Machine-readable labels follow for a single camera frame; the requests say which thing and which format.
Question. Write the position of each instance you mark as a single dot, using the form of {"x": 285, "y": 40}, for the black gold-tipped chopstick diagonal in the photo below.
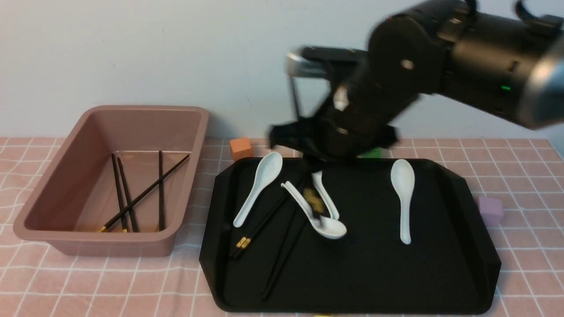
{"x": 125, "y": 209}

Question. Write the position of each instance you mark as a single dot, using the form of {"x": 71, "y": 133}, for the pink cube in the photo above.
{"x": 491, "y": 210}

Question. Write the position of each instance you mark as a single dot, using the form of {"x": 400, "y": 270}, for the black chopstick in bin upright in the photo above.
{"x": 161, "y": 224}

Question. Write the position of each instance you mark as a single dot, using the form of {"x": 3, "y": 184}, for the plain black chopstick tray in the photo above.
{"x": 289, "y": 240}

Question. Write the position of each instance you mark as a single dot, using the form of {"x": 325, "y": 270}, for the white spoon sideways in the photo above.
{"x": 313, "y": 208}

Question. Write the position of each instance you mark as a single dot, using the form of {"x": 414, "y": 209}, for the orange cube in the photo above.
{"x": 240, "y": 148}

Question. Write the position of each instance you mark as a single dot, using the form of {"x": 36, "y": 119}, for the green cube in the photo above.
{"x": 375, "y": 153}

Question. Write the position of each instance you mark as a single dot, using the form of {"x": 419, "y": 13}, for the pink checked tablecloth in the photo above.
{"x": 39, "y": 281}

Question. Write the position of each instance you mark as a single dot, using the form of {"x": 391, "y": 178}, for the black chopstick in bin left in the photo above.
{"x": 124, "y": 222}

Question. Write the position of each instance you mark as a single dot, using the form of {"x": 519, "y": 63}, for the white spoon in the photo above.
{"x": 267, "y": 171}
{"x": 317, "y": 178}
{"x": 402, "y": 177}

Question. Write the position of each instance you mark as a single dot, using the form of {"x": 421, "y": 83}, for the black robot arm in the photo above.
{"x": 345, "y": 99}

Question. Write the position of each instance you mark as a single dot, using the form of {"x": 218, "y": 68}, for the pink plastic bin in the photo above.
{"x": 76, "y": 195}

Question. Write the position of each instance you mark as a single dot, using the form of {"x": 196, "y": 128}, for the black plastic tray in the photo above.
{"x": 450, "y": 267}

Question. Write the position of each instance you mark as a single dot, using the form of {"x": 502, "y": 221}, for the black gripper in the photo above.
{"x": 322, "y": 144}

